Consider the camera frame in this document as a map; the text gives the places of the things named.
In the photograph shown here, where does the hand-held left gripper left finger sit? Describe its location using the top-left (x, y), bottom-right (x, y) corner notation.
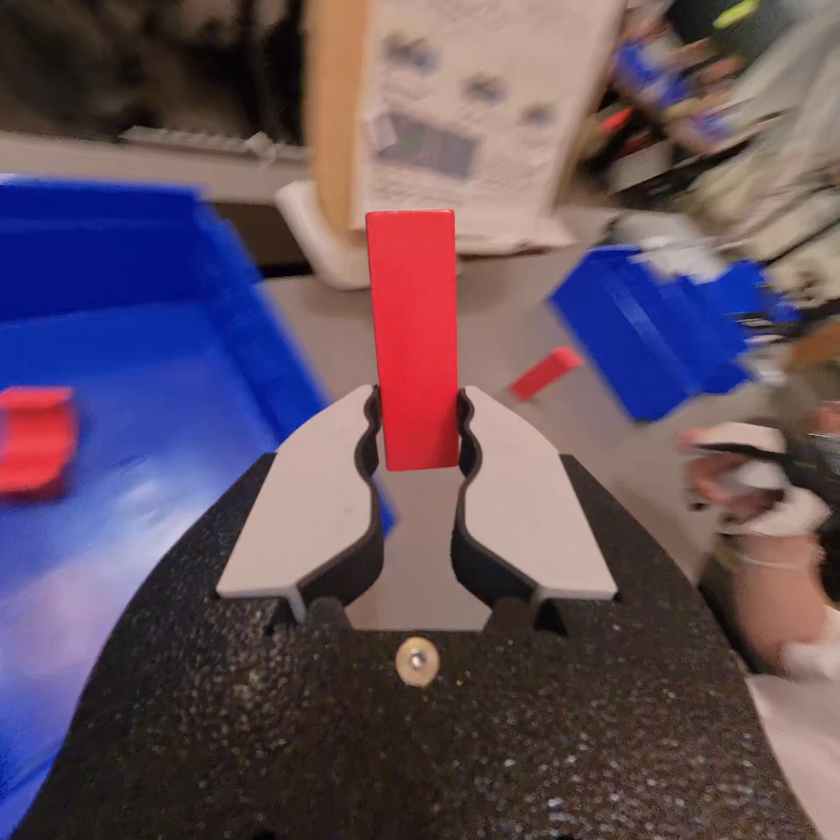
top-left (215, 385), bottom-right (385, 623)

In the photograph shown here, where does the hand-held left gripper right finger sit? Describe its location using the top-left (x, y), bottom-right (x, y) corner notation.
top-left (451, 385), bottom-right (619, 616)

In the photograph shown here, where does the blue plastic bin with tag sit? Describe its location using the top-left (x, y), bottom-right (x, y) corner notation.
top-left (548, 245), bottom-right (757, 423)

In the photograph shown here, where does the red wooden plank block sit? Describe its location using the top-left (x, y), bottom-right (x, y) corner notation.
top-left (509, 345), bottom-right (585, 403)
top-left (365, 209), bottom-right (462, 473)

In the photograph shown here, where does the person's right forearm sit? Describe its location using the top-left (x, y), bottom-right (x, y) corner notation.
top-left (731, 535), bottom-right (831, 667)

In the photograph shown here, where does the person's right hand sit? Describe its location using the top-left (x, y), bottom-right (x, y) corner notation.
top-left (684, 454), bottom-right (787, 518)

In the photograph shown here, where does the red arch block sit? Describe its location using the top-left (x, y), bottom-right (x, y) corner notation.
top-left (0, 386), bottom-right (81, 501)

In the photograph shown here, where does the printed instruction sheet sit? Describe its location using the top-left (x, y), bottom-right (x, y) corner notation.
top-left (357, 0), bottom-right (627, 253)

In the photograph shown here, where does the instruction sheet on stand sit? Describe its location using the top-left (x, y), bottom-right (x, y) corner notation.
top-left (274, 0), bottom-right (630, 291)

